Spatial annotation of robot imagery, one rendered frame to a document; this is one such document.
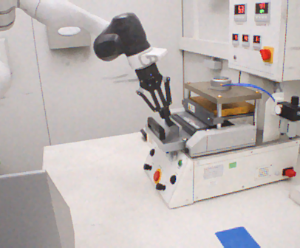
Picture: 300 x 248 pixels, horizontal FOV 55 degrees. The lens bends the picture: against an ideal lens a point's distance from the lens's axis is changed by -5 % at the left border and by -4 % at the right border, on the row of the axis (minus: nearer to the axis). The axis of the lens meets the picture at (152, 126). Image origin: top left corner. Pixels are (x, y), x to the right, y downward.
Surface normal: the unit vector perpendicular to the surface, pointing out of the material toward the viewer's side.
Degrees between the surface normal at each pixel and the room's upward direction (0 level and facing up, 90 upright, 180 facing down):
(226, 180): 90
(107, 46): 99
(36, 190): 90
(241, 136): 90
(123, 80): 90
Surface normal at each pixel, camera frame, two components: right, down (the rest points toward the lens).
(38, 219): 0.25, 0.32
